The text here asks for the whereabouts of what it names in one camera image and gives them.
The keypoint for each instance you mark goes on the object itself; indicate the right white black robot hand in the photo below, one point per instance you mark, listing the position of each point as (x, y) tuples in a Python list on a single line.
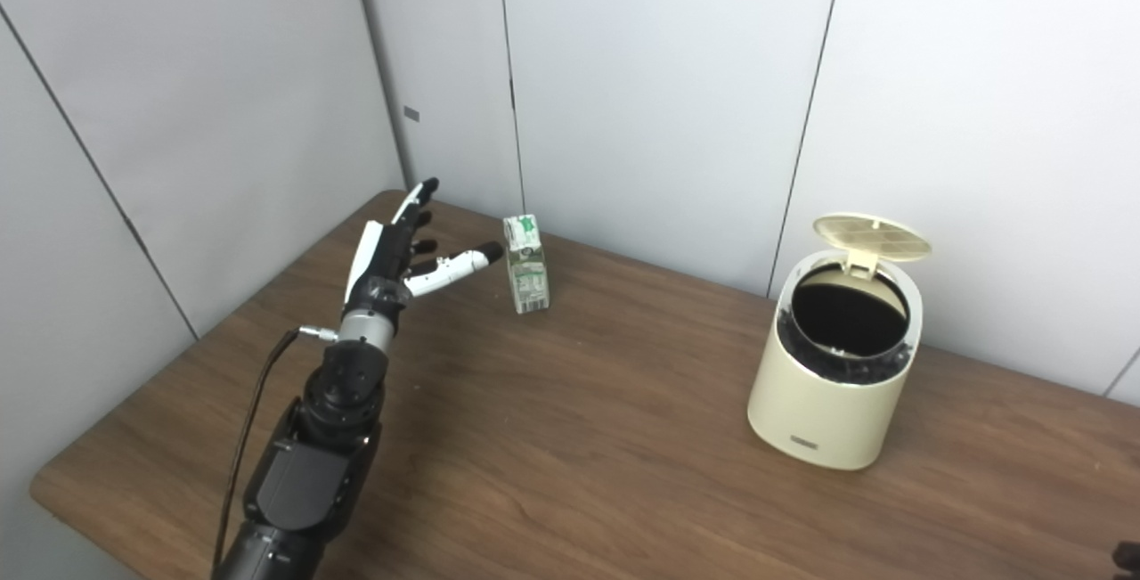
[(1129, 562)]

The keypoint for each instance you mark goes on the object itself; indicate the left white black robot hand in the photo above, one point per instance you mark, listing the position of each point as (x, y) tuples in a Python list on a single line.
[(378, 264)]

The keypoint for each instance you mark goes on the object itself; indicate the green white milk carton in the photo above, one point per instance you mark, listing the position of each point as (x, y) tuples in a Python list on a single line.
[(527, 273)]

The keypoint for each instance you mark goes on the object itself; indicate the cream round bin lid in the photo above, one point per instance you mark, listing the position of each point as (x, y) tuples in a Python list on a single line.
[(871, 237)]

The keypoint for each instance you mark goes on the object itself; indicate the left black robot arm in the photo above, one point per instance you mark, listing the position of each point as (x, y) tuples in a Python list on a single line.
[(312, 473)]

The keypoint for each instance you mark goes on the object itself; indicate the cream-colored cylindrical bin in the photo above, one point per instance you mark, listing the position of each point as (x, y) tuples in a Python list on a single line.
[(824, 415)]

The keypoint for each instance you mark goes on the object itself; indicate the black bin liner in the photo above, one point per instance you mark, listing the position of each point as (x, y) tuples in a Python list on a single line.
[(846, 371)]

